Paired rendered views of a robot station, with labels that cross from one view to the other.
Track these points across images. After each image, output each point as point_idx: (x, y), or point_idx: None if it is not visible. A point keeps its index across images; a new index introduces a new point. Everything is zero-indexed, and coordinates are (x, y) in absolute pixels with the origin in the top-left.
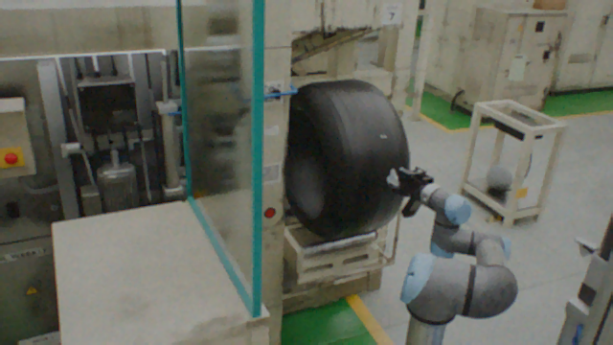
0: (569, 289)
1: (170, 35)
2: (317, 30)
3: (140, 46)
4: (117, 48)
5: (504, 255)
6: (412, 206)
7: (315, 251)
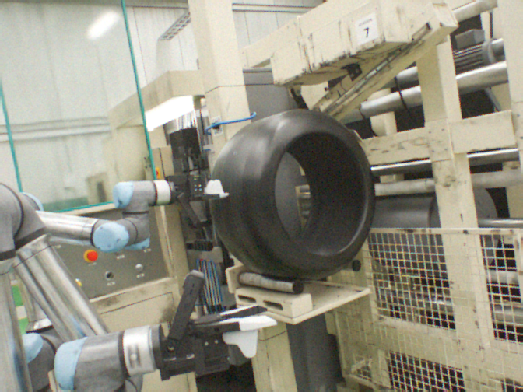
0: None
1: (161, 93)
2: (305, 71)
3: (156, 103)
4: (151, 106)
5: (59, 221)
6: (178, 209)
7: (247, 280)
